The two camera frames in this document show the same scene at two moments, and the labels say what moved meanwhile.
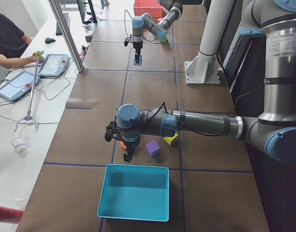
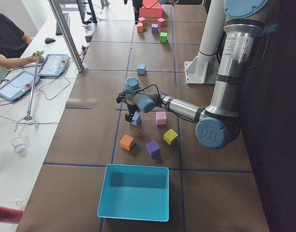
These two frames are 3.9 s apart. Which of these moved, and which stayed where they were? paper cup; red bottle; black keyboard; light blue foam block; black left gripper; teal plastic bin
Moved: black left gripper; light blue foam block
Stayed: teal plastic bin; red bottle; black keyboard; paper cup
